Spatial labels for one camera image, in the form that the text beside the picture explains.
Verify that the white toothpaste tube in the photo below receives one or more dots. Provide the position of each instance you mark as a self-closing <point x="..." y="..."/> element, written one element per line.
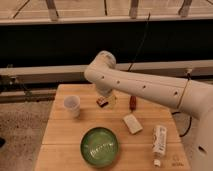
<point x="159" y="144"/>

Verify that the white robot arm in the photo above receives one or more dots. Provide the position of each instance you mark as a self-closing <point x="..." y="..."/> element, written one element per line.
<point x="188" y="96"/>

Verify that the white soap bar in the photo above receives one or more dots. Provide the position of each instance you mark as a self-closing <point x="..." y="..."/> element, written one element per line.
<point x="132" y="123"/>

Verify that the dark chocolate bar box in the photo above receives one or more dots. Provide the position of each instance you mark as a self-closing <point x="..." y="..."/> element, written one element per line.
<point x="101" y="102"/>

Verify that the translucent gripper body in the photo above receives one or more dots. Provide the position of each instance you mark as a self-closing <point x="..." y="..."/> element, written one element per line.
<point x="111" y="101"/>

